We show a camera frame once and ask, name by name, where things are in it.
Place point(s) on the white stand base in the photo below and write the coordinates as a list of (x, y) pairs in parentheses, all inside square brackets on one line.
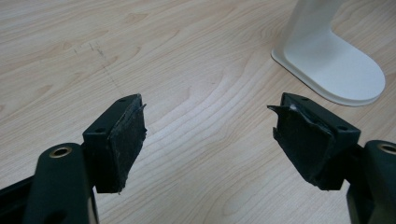
[(330, 62)]

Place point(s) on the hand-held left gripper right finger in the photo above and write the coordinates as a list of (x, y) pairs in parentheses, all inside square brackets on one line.
[(311, 143)]

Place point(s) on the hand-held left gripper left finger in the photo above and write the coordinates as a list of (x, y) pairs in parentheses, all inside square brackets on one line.
[(116, 146)]

